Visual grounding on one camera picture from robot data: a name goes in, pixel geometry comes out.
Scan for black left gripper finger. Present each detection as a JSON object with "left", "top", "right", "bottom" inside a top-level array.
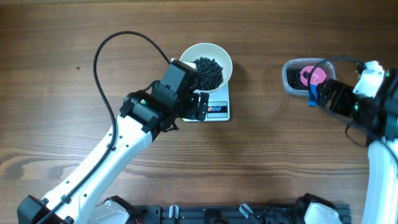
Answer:
[
  {"left": 186, "top": 93, "right": 200, "bottom": 120},
  {"left": 196, "top": 92, "right": 209, "bottom": 121}
]

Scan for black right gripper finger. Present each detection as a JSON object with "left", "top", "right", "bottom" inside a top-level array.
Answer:
[
  {"left": 317, "top": 81, "right": 335, "bottom": 111},
  {"left": 328, "top": 80, "right": 355, "bottom": 117}
]

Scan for pink scoop with blue handle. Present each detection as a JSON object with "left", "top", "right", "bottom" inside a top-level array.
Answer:
[{"left": 300, "top": 66, "right": 326, "bottom": 107}]

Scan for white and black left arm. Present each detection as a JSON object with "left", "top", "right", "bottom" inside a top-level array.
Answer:
[{"left": 17, "top": 60, "right": 208, "bottom": 223}]

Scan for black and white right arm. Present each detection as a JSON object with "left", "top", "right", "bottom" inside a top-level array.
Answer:
[{"left": 308, "top": 68, "right": 397, "bottom": 223}]

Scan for white digital kitchen scale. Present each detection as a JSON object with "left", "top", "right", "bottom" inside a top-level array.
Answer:
[{"left": 182, "top": 81, "right": 231, "bottom": 123}]

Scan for white bowl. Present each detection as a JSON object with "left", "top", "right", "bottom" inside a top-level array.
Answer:
[{"left": 180, "top": 43, "right": 233, "bottom": 93}]

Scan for black beans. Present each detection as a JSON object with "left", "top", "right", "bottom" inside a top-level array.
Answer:
[{"left": 192, "top": 57, "right": 312, "bottom": 91}]

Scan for clear plastic container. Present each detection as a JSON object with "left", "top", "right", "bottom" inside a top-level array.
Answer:
[{"left": 282, "top": 58, "right": 336, "bottom": 96}]

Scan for black right camera cable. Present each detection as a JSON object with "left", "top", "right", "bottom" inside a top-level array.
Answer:
[{"left": 307, "top": 55, "right": 371, "bottom": 149}]

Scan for black camera cable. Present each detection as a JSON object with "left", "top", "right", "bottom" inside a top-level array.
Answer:
[
  {"left": 307, "top": 55, "right": 371, "bottom": 149},
  {"left": 37, "top": 30, "right": 203, "bottom": 224}
]

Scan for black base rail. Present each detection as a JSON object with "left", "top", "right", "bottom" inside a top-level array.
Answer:
[{"left": 129, "top": 204, "right": 305, "bottom": 224}]

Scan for black left camera cable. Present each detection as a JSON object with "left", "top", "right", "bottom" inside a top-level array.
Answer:
[{"left": 37, "top": 30, "right": 203, "bottom": 224}]

